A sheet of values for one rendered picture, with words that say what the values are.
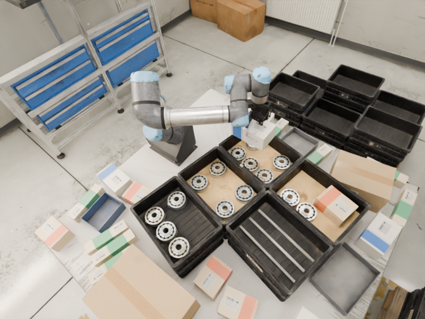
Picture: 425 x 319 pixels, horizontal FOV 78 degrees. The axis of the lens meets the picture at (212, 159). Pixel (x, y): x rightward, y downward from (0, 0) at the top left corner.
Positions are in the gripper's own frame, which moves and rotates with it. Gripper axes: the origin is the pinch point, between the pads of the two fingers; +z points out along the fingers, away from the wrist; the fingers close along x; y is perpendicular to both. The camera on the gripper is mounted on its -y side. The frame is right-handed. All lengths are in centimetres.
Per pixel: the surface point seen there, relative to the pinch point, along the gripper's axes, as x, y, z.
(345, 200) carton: 2, 55, 20
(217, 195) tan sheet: -32.0, -0.3, 27.9
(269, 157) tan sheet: 7.7, 8.7, 27.9
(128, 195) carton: -61, -45, 34
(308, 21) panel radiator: 273, -88, 88
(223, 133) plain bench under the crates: 15, -33, 41
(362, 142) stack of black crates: 85, 47, 62
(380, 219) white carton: 10, 74, 31
